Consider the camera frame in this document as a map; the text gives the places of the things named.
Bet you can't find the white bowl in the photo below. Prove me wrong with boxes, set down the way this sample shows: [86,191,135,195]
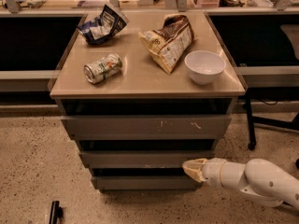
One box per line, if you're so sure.
[184,50,226,85]

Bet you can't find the black object on floor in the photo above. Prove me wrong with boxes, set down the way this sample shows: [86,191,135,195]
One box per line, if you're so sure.
[49,201,64,224]

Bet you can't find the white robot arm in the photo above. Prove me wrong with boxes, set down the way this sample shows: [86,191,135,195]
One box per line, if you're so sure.
[182,158,299,210]

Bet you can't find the silver green soda can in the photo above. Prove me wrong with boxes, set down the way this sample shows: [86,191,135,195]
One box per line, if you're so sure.
[83,53,122,84]

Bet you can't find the grey drawer cabinet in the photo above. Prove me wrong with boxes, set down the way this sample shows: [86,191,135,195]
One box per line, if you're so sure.
[47,10,249,194]

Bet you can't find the grey drawer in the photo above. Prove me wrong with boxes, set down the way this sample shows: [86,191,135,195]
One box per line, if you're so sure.
[91,175,201,190]
[62,115,231,140]
[79,150,214,169]

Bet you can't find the blue white chip bag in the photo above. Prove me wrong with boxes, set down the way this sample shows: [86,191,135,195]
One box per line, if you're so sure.
[78,4,129,45]

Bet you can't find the grey top drawer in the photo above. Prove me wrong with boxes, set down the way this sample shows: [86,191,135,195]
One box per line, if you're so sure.
[62,115,231,140]

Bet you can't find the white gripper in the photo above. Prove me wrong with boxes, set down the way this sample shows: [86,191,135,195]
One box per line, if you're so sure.
[182,158,247,190]

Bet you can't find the brown yellow chip bag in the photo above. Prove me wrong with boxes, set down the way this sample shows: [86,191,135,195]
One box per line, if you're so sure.
[138,14,194,74]

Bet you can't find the black table leg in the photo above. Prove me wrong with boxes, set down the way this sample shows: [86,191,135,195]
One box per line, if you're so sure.
[245,94,256,150]

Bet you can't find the grey bottom drawer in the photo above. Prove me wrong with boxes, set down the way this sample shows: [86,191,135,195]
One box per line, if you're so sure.
[91,175,201,190]

